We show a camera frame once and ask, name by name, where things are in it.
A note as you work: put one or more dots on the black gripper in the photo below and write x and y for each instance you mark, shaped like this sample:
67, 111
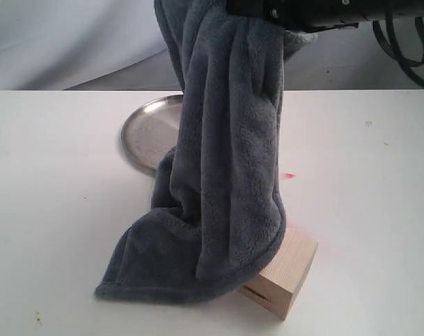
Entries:
312, 16

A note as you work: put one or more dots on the grey-blue fleece towel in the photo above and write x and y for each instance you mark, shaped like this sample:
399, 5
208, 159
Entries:
216, 217

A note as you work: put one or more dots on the light wooden cube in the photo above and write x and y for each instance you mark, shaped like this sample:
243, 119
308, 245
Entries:
276, 287

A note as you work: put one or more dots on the round stainless steel plate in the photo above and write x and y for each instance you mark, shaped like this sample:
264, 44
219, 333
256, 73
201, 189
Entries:
152, 131

